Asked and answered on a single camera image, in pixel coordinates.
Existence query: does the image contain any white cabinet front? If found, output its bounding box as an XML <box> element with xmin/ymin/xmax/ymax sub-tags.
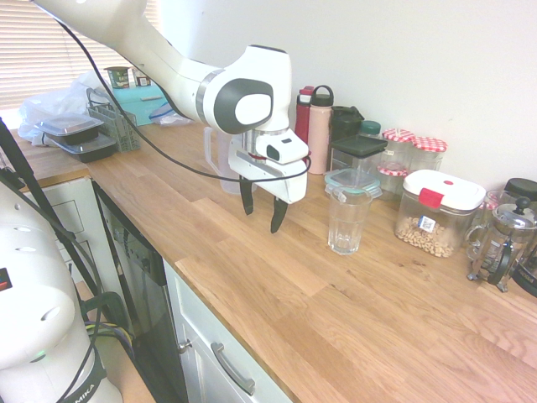
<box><xmin>162</xmin><ymin>259</ymin><xmax>295</xmax><ymax>403</ymax></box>

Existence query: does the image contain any clear pitcher with blue lid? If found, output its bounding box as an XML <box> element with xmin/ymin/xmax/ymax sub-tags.
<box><xmin>203</xmin><ymin>125</ymin><xmax>253</xmax><ymax>196</ymax></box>

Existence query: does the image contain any clear zip bag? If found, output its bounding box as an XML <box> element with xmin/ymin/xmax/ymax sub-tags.
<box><xmin>149</xmin><ymin>100</ymin><xmax>195</xmax><ymax>128</ymax></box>

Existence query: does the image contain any metal drawer handle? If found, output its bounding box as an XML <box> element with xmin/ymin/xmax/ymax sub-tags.
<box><xmin>209</xmin><ymin>342</ymin><xmax>258</xmax><ymax>397</ymax></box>

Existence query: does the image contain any cereal container with white lid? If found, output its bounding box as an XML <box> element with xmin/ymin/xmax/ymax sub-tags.
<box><xmin>394</xmin><ymin>170</ymin><xmax>487</xmax><ymax>259</ymax></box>

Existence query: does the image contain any grey cutlery basket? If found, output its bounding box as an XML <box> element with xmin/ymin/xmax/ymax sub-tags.
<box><xmin>86</xmin><ymin>88</ymin><xmax>144</xmax><ymax>154</ymax></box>

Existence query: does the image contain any square canister with black lid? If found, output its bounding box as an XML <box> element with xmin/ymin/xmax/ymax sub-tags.
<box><xmin>330</xmin><ymin>134</ymin><xmax>388</xmax><ymax>175</ymax></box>

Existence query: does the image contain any teal box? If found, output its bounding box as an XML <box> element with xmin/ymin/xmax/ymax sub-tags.
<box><xmin>109</xmin><ymin>81</ymin><xmax>169</xmax><ymax>128</ymax></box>

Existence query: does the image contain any small brown cup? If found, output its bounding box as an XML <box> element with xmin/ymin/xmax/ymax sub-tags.
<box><xmin>132</xmin><ymin>66</ymin><xmax>153</xmax><ymax>88</ymax></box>

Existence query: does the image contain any window blind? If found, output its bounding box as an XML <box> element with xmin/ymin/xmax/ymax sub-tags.
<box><xmin>0</xmin><ymin>0</ymin><xmax>161</xmax><ymax>113</ymax></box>

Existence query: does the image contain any jar with green lid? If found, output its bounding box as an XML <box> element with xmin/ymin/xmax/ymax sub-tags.
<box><xmin>358</xmin><ymin>120</ymin><xmax>383</xmax><ymax>142</ymax></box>

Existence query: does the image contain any glass French press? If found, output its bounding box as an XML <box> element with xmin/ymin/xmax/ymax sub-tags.
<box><xmin>465</xmin><ymin>196</ymin><xmax>537</xmax><ymax>293</ymax></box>

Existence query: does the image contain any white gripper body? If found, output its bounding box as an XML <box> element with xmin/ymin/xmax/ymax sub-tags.
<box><xmin>228</xmin><ymin>149</ymin><xmax>310</xmax><ymax>206</ymax></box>

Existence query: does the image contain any black dishwasher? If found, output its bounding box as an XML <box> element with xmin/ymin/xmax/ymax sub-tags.
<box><xmin>93</xmin><ymin>182</ymin><xmax>189</xmax><ymax>403</ymax></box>

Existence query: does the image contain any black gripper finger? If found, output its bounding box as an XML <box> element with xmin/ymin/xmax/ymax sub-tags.
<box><xmin>239</xmin><ymin>175</ymin><xmax>258</xmax><ymax>217</ymax></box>
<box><xmin>270</xmin><ymin>196</ymin><xmax>290</xmax><ymax>234</ymax></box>

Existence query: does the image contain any small red gingham lid jar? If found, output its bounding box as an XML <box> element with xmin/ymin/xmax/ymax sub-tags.
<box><xmin>376</xmin><ymin>163</ymin><xmax>409</xmax><ymax>201</ymax></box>

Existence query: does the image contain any red water bottle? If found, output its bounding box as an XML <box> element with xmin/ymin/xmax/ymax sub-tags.
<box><xmin>294</xmin><ymin>86</ymin><xmax>315</xmax><ymax>146</ymax></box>

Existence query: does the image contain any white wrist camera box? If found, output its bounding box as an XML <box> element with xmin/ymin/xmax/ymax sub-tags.
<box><xmin>254</xmin><ymin>128</ymin><xmax>312</xmax><ymax>165</ymax></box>

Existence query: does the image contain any white plastic bag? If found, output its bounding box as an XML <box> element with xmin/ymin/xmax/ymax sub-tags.
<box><xmin>17</xmin><ymin>70</ymin><xmax>115</xmax><ymax>146</ymax></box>

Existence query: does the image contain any red gingham lid glass jar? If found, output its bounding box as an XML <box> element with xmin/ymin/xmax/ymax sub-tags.
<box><xmin>409</xmin><ymin>136</ymin><xmax>449</xmax><ymax>175</ymax></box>
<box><xmin>381</xmin><ymin>128</ymin><xmax>416</xmax><ymax>169</ymax></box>

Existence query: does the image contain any black cable bundle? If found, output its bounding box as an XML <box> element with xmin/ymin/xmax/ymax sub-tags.
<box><xmin>0</xmin><ymin>117</ymin><xmax>106</xmax><ymax>303</ymax></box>

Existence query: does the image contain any glass container with teal lid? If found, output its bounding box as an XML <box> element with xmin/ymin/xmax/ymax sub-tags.
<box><xmin>323</xmin><ymin>167</ymin><xmax>383</xmax><ymax>201</ymax></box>

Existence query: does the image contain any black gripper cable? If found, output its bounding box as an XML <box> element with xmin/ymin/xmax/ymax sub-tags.
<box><xmin>52</xmin><ymin>16</ymin><xmax>314</xmax><ymax>182</ymax></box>

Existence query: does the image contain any black takeout container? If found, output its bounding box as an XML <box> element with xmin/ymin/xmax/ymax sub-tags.
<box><xmin>34</xmin><ymin>116</ymin><xmax>104</xmax><ymax>146</ymax></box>
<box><xmin>44</xmin><ymin>133</ymin><xmax>118</xmax><ymax>165</ymax></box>

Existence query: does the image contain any green lidded cup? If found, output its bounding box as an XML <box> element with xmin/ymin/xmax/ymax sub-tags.
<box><xmin>103</xmin><ymin>65</ymin><xmax>131</xmax><ymax>91</ymax></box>

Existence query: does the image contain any pink bottle with black cap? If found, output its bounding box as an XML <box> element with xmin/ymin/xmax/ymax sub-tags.
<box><xmin>307</xmin><ymin>85</ymin><xmax>336</xmax><ymax>175</ymax></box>

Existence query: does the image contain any dark green clamp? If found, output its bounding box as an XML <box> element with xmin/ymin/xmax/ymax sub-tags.
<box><xmin>83</xmin><ymin>291</ymin><xmax>132</xmax><ymax>337</ymax></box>

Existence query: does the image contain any clear faceted drinking glass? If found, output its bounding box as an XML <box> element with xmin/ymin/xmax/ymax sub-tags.
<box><xmin>326</xmin><ymin>187</ymin><xmax>373</xmax><ymax>257</ymax></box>

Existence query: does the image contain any jar with dark lid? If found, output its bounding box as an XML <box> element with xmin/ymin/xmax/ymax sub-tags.
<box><xmin>502</xmin><ymin>178</ymin><xmax>537</xmax><ymax>207</ymax></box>

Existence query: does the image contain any coloured wire bundle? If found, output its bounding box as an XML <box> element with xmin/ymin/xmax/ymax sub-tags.
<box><xmin>86</xmin><ymin>321</ymin><xmax>136</xmax><ymax>350</ymax></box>

